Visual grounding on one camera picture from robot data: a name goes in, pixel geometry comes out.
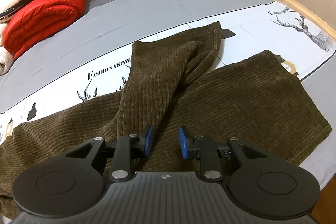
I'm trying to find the grey bed sheet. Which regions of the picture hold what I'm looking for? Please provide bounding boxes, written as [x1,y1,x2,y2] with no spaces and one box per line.
[1,0,335,186]

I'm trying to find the white printed deer mat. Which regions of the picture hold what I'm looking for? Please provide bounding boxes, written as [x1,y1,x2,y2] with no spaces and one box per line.
[1,2,335,140]

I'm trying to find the red folded quilt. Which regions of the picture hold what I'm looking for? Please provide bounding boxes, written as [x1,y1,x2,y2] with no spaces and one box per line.
[3,0,85,60]

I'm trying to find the cream folded blanket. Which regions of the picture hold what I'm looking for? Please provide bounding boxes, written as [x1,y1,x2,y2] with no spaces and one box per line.
[0,23,14,75]

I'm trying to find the dark olive corduroy pants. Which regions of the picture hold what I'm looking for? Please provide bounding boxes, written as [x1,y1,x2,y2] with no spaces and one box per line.
[1,22,331,219]

